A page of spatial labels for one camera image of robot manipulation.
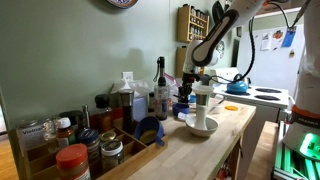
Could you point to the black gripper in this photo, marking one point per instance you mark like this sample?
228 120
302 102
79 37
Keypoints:
190 80

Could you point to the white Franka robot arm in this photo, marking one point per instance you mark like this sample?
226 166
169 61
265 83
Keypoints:
216 33

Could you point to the clear zip bag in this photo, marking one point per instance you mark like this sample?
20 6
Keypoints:
172 86

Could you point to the blue plastic bowl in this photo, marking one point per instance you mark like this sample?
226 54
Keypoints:
180 109

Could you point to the tall bottle black pourer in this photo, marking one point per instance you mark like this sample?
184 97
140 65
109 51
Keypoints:
161 96

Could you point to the small dark bottle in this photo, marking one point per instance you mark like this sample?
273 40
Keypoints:
151 101

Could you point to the white shallow bowl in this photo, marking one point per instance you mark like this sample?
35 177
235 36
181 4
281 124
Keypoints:
201 129

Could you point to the orange round plastic lid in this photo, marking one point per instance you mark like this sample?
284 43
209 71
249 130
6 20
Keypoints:
231 108

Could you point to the blue measuring cup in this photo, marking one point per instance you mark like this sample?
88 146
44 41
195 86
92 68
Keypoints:
149 130

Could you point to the blue kettle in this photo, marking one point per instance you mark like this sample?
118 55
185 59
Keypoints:
237 86

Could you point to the white plastic bag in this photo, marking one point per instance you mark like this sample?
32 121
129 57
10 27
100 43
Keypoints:
133 87

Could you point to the steel black pepper grinder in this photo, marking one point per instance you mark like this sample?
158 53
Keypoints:
127 110

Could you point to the white stove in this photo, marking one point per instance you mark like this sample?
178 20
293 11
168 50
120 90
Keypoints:
266 100

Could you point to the wooden organizer tray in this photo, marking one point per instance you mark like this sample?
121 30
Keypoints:
133 156

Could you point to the brown bottle black cap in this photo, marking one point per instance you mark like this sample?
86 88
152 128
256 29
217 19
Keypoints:
104 115

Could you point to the black hanging pan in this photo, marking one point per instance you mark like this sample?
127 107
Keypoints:
217 11

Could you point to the gold lid jar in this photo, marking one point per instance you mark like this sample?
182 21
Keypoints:
108 136

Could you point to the white refrigerator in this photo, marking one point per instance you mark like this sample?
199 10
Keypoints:
276 66

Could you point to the white paper on fridge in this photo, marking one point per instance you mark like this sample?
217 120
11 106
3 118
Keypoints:
265 41

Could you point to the thin silver bottle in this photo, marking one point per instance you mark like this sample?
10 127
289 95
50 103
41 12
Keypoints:
86 116

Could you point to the blue lid glass jar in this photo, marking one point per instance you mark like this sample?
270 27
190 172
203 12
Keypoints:
89 143

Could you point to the wide black lid jar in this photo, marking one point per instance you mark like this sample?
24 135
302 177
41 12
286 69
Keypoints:
71 116

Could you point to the blue tag on fridge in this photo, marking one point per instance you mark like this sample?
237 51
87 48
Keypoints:
288 37

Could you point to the white cap red bottle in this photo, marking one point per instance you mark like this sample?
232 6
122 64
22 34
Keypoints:
65 133

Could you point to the green lit robot stand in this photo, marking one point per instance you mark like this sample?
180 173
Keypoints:
296 156

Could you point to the red lid spice jar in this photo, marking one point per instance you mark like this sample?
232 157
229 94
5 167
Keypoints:
72 163

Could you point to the clear glass jar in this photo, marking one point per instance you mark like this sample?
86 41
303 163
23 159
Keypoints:
50 133

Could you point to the white Vietnam labelled box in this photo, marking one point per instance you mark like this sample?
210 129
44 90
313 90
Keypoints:
30 136

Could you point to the white wall outlet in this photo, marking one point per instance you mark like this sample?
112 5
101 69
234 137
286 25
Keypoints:
127 76

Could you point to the wooden wall spice rack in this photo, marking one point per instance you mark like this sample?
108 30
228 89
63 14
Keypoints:
186 25

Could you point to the decorative wall plate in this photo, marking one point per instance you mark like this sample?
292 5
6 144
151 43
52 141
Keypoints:
122 2

